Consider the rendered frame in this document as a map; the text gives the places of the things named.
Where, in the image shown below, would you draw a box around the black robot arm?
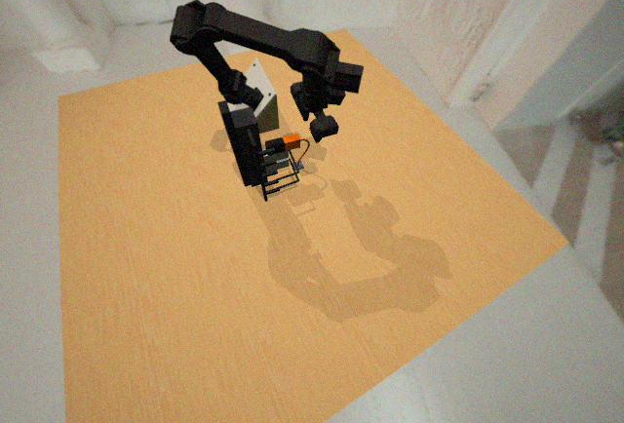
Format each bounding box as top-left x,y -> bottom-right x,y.
170,0 -> 364,111

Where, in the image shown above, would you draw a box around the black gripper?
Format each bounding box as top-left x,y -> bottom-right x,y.
291,81 -> 339,143

